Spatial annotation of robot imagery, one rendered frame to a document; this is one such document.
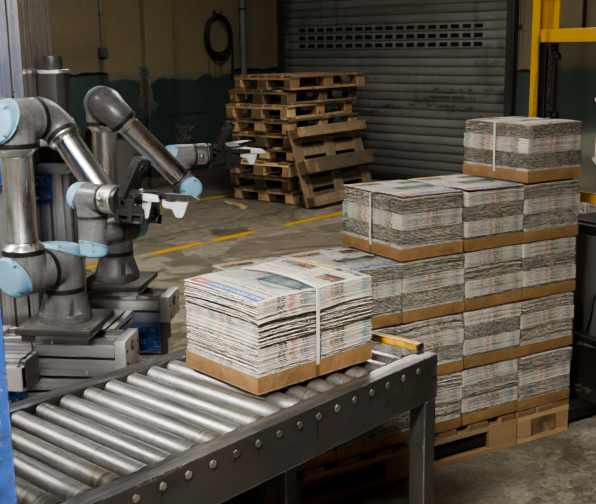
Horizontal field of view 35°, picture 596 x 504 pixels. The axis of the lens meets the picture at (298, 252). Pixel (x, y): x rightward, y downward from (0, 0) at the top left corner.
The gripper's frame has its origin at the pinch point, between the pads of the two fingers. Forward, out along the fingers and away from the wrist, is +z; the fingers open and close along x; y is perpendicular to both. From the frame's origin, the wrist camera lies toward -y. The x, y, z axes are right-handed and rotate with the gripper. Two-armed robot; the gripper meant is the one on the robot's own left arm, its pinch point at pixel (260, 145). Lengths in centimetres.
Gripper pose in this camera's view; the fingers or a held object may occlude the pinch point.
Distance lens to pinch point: 348.8
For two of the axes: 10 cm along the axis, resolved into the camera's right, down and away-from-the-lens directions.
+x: 3.2, 3.3, -8.9
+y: -0.3, 9.4, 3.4
